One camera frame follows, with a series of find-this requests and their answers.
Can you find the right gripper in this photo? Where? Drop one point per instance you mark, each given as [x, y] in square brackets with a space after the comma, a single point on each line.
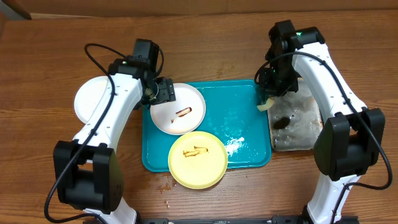
[273, 91]

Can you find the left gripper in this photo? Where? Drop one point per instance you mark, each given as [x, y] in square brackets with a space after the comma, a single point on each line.
[165, 93]

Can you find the yellow green sponge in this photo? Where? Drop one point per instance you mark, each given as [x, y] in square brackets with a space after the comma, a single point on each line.
[266, 105]

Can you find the white plate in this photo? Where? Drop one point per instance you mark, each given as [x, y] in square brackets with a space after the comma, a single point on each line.
[88, 97]
[184, 114]

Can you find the yellow-green plate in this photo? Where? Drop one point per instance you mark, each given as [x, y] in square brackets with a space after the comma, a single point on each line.
[197, 160]

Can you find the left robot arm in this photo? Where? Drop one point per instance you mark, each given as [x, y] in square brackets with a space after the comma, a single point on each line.
[88, 175]

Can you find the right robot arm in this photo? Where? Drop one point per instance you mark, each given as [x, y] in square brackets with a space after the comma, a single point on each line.
[350, 141]

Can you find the black soapy water tray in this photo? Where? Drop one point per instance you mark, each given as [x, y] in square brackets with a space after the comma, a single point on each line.
[295, 120]

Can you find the teal plastic tray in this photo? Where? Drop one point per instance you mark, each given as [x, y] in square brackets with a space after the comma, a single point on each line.
[231, 115]

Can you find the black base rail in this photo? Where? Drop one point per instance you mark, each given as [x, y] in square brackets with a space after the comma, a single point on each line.
[217, 220]

